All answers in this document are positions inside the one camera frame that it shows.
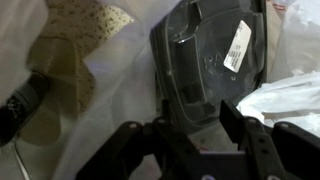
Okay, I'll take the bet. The white printed plastic bag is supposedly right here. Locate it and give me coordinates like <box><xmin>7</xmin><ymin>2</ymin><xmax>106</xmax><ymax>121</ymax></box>
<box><xmin>0</xmin><ymin>0</ymin><xmax>320</xmax><ymax>180</ymax></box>

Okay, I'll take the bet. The black container with clear lid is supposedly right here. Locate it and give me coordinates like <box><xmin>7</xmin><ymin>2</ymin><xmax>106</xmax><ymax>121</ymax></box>
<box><xmin>149</xmin><ymin>0</ymin><xmax>268</xmax><ymax>134</ymax></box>

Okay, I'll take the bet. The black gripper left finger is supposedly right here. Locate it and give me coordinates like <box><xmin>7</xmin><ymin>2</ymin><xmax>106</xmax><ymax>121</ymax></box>
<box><xmin>75</xmin><ymin>99</ymin><xmax>201</xmax><ymax>180</ymax></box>

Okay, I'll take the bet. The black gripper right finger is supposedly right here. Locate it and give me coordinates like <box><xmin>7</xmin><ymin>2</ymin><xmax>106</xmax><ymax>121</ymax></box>
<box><xmin>219</xmin><ymin>99</ymin><xmax>320</xmax><ymax>180</ymax></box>

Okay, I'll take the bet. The plain metal spoon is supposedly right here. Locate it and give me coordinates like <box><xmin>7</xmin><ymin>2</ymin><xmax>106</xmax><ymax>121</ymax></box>
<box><xmin>12</xmin><ymin>142</ymin><xmax>32</xmax><ymax>180</ymax></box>

